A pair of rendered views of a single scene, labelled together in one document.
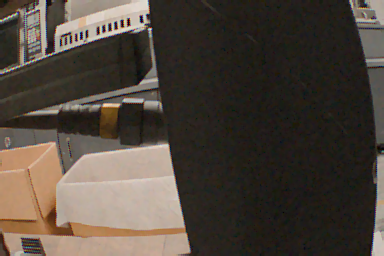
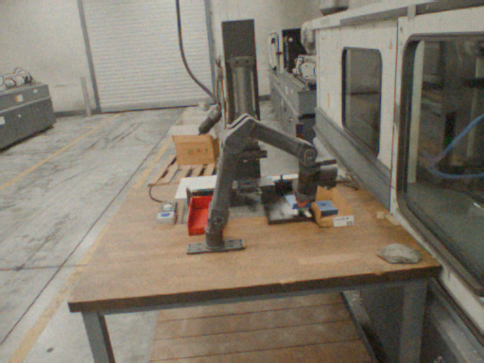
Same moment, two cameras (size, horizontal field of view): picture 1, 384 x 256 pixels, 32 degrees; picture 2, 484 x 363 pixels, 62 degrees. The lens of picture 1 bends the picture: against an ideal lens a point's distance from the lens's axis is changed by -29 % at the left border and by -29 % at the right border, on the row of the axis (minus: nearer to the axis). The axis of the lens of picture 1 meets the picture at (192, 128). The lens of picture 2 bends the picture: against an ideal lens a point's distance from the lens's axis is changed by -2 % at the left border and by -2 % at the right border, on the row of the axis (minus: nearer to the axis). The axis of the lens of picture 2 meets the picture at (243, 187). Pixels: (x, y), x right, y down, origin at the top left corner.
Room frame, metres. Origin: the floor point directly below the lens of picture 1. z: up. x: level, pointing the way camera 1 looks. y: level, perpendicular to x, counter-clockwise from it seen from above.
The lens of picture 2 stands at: (0.64, 1.89, 1.58)
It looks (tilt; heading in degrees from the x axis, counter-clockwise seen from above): 20 degrees down; 264
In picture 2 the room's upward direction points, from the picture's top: 5 degrees counter-clockwise
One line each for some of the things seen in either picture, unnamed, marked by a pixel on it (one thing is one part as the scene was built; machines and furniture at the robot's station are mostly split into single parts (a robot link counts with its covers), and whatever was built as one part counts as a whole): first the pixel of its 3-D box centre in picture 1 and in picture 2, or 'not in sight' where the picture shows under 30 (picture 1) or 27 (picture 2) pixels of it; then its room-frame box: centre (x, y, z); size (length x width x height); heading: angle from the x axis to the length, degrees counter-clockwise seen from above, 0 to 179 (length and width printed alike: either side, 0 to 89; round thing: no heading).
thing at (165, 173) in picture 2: not in sight; (199, 170); (0.68, -3.02, 0.07); 1.20 x 1.00 x 0.14; 80
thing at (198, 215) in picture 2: not in sight; (204, 214); (0.65, 0.37, 0.93); 0.25 x 0.12 x 0.06; 87
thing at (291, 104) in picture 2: not in sight; (305, 98); (-1.31, -5.34, 0.49); 5.51 x 1.02 x 0.97; 83
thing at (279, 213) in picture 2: not in sight; (286, 212); (0.33, 0.40, 0.91); 0.17 x 0.16 x 0.02; 177
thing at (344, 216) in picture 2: not in sight; (328, 205); (0.17, 0.43, 0.93); 0.25 x 0.13 x 0.08; 87
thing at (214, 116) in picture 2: not in sight; (216, 114); (0.55, -0.07, 1.25); 0.19 x 0.07 x 0.19; 177
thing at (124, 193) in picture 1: (146, 227); not in sight; (2.92, 0.22, 0.40); 0.69 x 0.60 x 0.50; 172
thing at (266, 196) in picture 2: not in sight; (250, 193); (0.44, 0.22, 0.94); 0.20 x 0.10 x 0.07; 177
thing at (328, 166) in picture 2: not in sight; (318, 162); (0.25, 0.59, 1.16); 0.12 x 0.09 x 0.12; 2
